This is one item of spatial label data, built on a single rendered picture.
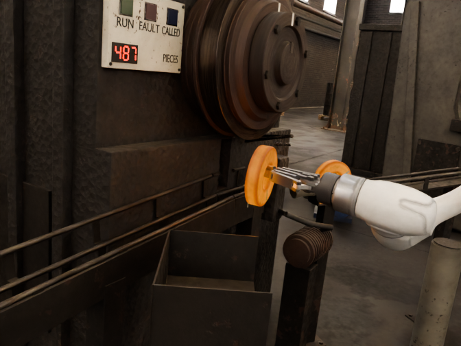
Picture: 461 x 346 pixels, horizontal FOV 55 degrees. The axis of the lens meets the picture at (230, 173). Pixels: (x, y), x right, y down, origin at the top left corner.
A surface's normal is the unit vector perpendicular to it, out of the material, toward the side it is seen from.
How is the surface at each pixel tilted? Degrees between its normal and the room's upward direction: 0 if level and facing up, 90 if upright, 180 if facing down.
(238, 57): 89
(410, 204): 58
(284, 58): 90
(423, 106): 90
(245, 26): 64
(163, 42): 90
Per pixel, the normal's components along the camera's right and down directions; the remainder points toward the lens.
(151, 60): 0.83, 0.20
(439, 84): -0.73, 0.08
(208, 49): -0.54, 0.08
